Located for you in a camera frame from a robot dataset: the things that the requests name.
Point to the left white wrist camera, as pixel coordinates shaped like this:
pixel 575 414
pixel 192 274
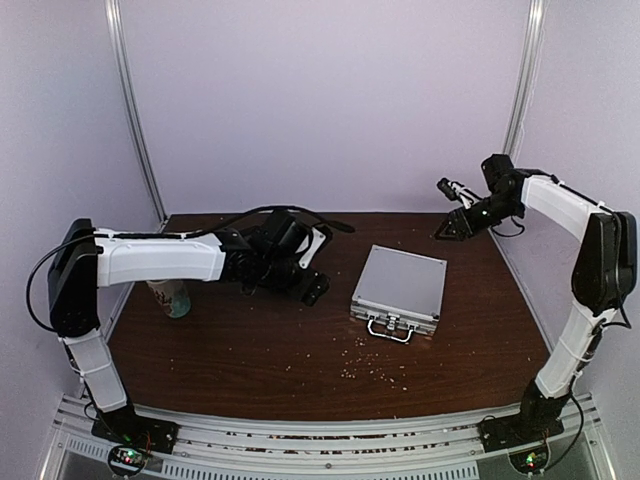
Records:
pixel 312 243

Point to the front aluminium rail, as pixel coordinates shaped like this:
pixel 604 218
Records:
pixel 208 447

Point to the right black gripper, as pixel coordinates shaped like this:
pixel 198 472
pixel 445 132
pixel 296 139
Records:
pixel 460 233

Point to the right aluminium frame post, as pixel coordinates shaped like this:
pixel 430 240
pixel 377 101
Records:
pixel 526 77

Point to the aluminium frame post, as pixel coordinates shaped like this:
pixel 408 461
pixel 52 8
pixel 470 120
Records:
pixel 117 35
pixel 526 77

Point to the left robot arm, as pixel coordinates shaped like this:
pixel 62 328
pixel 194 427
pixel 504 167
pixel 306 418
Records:
pixel 275 255

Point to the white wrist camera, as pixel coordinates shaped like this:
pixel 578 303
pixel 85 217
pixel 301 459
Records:
pixel 312 243
pixel 456 191

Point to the aluminium poker case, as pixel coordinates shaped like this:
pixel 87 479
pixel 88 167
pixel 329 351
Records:
pixel 399 294

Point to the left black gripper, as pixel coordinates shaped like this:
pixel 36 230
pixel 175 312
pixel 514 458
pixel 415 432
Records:
pixel 310 288

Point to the left aluminium frame post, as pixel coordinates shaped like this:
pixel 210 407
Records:
pixel 117 35

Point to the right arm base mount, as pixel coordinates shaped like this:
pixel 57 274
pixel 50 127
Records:
pixel 526 434

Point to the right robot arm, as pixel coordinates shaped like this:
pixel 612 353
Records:
pixel 603 276

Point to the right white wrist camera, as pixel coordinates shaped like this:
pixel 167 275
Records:
pixel 456 191

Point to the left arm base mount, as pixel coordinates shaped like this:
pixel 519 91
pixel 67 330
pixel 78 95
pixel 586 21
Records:
pixel 135 438

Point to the white floral ceramic mug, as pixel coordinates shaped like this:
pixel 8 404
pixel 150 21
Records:
pixel 172 296

